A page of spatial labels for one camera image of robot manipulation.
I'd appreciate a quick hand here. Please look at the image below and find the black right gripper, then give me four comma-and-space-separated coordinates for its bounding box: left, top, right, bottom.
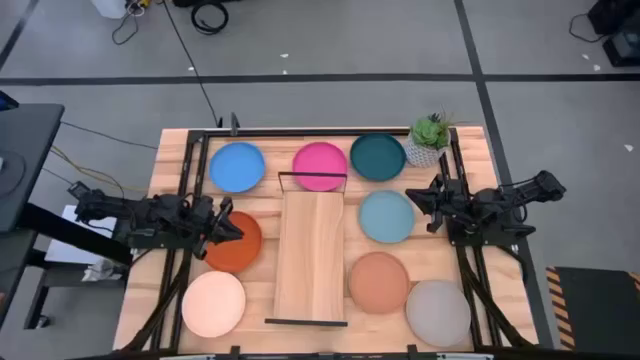
405, 173, 471, 234

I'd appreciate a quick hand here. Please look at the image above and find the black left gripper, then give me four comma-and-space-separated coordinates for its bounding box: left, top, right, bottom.
192, 195, 245, 261

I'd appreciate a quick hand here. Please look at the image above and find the dusty blue plate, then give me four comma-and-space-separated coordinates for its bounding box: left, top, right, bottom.
358, 189, 416, 245

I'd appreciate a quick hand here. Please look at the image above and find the pale peach plate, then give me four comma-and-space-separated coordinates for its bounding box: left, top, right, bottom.
181, 270, 247, 339

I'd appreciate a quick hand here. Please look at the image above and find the terracotta plate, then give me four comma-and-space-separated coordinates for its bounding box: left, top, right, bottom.
348, 251, 411, 316

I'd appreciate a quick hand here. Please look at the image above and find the pale grey plate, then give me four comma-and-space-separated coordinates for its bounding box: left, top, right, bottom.
405, 279, 472, 349

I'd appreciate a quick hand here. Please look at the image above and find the rust orange plate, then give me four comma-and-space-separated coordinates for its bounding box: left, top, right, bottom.
203, 210, 264, 275

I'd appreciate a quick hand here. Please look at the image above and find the succulent in white patterned pot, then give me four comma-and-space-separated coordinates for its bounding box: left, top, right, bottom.
403, 110, 454, 169

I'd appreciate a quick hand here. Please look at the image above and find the dark teal plate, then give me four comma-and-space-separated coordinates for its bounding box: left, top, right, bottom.
349, 132, 408, 182

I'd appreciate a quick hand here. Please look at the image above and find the magenta plate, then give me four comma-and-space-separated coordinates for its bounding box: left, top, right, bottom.
292, 141, 349, 193

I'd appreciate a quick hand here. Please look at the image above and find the crumpled white cloth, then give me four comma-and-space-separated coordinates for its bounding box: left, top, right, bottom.
82, 258, 126, 283

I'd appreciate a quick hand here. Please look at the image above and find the white flat box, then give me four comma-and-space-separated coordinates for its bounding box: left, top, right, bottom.
44, 204, 134, 265

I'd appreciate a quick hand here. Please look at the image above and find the black mat with hazard stripes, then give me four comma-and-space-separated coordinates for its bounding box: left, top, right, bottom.
544, 266, 640, 351

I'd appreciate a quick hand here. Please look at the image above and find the black desk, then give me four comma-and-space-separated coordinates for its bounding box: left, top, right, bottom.
0, 102, 134, 331

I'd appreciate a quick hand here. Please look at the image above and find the round dark monitor base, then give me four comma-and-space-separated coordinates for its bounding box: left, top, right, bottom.
0, 149, 26, 199

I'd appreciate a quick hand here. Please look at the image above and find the black equipment case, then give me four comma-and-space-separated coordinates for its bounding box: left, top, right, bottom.
587, 0, 640, 69

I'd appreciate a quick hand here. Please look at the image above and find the white container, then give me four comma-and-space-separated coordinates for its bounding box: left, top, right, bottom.
90, 0, 129, 20

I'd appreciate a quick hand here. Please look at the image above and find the black metal rig frame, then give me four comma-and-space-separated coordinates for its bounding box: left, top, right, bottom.
119, 112, 539, 360

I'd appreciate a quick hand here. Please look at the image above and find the yellow cable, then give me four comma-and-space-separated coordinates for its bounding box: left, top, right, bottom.
49, 144, 151, 194

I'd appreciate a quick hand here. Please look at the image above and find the long black floor cable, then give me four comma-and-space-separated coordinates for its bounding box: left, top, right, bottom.
160, 0, 224, 129

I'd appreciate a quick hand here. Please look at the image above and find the coiled black cable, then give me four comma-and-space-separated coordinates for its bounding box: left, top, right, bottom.
189, 1, 230, 36

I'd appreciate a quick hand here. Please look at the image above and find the thin black looped cable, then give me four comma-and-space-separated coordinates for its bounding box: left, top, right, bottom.
110, 7, 141, 46

